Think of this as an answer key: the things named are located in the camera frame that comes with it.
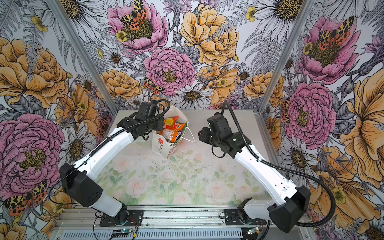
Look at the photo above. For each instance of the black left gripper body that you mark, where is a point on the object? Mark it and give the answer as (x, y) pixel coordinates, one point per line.
(154, 124)

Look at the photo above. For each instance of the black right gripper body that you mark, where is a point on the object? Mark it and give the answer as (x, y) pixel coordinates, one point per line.
(207, 137)

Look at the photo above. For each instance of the small orange snack packet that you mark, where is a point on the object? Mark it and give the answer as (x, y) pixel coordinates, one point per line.
(169, 122)

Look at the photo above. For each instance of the orange mango snack packet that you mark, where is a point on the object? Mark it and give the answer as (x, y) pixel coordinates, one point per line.
(171, 134)

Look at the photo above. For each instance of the white floral paper bag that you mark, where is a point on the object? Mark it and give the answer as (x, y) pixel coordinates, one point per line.
(161, 146)

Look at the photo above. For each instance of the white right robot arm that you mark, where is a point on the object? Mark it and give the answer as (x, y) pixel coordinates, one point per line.
(288, 203)

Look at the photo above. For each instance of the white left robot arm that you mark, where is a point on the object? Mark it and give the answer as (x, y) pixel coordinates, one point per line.
(79, 179)

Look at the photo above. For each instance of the green circuit board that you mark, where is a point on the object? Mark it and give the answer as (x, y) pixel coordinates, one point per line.
(125, 234)

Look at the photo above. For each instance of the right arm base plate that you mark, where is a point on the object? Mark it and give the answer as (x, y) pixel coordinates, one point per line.
(233, 218)

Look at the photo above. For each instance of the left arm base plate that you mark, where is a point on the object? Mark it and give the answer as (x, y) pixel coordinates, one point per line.
(125, 218)

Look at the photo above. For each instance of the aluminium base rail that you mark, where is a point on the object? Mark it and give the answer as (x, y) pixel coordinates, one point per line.
(173, 223)

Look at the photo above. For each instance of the aluminium frame post left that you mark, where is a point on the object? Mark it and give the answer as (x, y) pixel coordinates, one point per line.
(70, 31)

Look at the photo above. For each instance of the aluminium frame post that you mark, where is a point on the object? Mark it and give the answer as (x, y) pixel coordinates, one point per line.
(291, 40)
(70, 31)

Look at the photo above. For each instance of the aluminium frame post right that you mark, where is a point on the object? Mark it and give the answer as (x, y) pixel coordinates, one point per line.
(291, 40)

